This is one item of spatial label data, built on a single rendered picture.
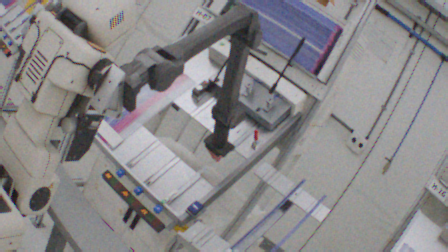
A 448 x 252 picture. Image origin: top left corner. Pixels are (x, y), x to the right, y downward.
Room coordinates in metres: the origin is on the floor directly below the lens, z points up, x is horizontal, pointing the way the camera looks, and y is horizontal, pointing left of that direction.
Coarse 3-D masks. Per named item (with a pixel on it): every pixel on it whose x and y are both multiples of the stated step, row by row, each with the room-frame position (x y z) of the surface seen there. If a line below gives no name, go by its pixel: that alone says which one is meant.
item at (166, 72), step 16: (224, 16) 1.40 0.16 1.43; (240, 16) 1.41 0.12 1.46; (256, 16) 1.46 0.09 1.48; (192, 32) 1.31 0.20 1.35; (208, 32) 1.32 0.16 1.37; (224, 32) 1.37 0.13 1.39; (240, 32) 1.50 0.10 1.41; (160, 48) 1.25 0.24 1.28; (176, 48) 1.25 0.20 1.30; (192, 48) 1.27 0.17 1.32; (160, 64) 1.18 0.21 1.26; (176, 64) 1.21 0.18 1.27; (160, 80) 1.17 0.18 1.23
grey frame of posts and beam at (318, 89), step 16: (208, 0) 2.41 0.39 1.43; (368, 0) 2.12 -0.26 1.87; (192, 16) 2.39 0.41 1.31; (368, 16) 2.13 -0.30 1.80; (352, 48) 2.14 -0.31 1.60; (272, 64) 2.19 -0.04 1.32; (336, 64) 2.13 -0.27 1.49; (304, 80) 2.12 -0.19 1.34; (320, 96) 2.09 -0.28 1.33; (304, 112) 2.12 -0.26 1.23; (304, 128) 2.11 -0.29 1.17; (64, 144) 1.95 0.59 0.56; (288, 144) 2.12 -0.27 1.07; (256, 192) 2.12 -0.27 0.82; (240, 224) 2.13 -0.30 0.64; (176, 240) 1.67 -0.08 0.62
